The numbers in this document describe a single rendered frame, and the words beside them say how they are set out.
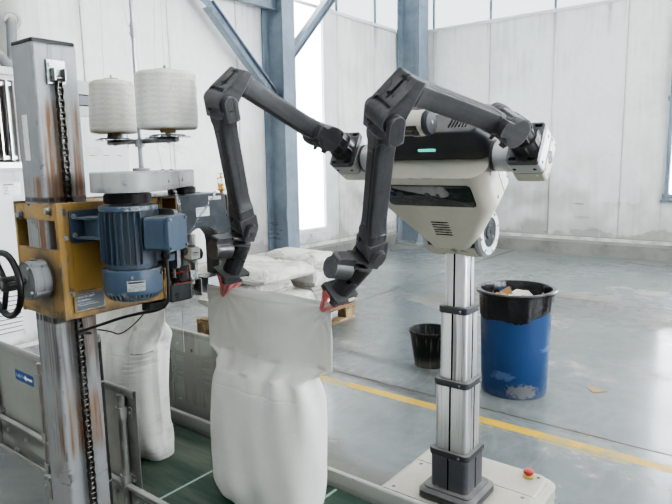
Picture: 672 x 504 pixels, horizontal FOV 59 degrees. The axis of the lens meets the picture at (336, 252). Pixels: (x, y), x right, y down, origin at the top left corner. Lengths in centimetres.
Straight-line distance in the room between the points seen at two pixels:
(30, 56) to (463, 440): 174
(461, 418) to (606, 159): 764
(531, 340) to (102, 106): 272
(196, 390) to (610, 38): 812
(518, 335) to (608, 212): 598
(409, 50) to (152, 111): 910
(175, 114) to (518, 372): 271
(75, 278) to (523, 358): 270
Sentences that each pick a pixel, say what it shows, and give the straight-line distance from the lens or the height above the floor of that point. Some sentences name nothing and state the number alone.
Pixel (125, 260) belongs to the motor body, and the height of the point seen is 119.
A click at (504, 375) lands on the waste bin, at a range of 380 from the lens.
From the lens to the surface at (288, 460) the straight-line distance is 180.
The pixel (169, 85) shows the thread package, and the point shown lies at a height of 164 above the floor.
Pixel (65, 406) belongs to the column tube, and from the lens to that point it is 188.
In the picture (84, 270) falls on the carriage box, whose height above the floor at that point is 115.
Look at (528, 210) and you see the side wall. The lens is 985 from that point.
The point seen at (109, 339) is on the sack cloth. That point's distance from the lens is 231.
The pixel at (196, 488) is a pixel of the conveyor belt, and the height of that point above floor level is 38.
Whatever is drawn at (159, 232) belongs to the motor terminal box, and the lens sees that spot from 157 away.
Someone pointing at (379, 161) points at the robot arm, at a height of 143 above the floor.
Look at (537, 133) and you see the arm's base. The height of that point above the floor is 150.
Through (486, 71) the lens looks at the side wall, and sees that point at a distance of 1019.
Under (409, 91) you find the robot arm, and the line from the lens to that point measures 129.
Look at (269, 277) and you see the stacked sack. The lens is 461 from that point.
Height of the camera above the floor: 143
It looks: 9 degrees down
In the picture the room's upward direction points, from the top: 1 degrees counter-clockwise
